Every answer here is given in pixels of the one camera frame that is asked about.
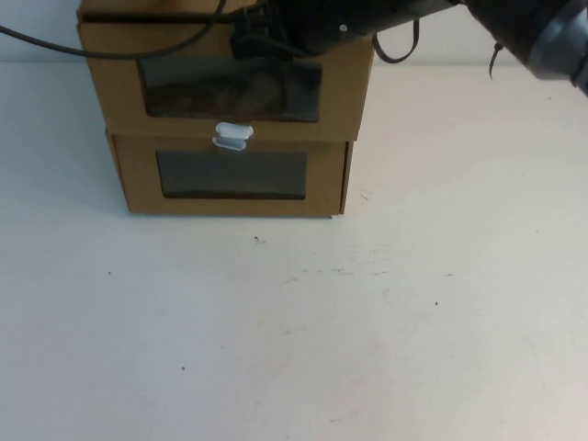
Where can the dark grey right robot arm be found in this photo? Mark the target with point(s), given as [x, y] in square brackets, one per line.
[542, 32]

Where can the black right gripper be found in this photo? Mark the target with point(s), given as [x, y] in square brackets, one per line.
[367, 16]

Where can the cardboard drawer with window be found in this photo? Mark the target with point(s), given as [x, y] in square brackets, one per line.
[110, 92]

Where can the cardboard shoe box with window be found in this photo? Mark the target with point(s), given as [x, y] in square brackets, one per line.
[138, 184]

